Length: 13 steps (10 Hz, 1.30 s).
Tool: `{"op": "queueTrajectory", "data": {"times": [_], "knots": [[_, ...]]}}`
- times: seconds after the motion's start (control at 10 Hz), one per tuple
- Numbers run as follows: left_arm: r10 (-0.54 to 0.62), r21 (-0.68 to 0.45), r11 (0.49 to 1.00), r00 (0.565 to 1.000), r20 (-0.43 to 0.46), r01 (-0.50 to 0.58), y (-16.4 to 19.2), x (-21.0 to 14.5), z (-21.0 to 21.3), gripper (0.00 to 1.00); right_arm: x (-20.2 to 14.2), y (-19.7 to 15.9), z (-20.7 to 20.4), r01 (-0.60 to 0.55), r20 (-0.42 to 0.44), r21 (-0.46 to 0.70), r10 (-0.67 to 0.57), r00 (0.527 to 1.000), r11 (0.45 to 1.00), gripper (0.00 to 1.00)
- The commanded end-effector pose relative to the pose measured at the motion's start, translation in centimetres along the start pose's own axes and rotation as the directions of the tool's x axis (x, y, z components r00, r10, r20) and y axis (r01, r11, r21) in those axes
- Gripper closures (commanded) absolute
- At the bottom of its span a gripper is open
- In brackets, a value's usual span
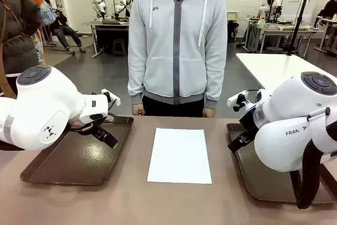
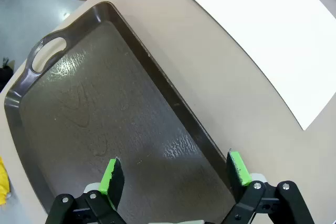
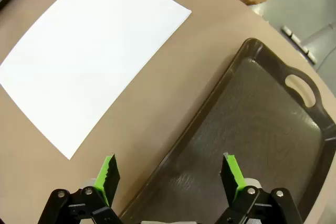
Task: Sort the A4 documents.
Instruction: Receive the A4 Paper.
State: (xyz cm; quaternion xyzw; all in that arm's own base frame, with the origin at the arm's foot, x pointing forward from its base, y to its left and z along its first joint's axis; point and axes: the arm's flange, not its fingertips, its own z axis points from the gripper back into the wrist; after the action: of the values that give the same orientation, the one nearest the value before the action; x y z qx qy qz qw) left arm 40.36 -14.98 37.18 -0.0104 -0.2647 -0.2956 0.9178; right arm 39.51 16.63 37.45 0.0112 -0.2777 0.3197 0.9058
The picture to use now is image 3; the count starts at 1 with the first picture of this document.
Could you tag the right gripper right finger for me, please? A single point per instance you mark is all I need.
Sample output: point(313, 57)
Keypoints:
point(233, 174)

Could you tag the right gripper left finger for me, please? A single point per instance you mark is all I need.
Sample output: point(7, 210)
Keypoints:
point(105, 176)

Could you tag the white A4 paper stack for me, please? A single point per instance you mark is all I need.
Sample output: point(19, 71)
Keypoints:
point(92, 51)

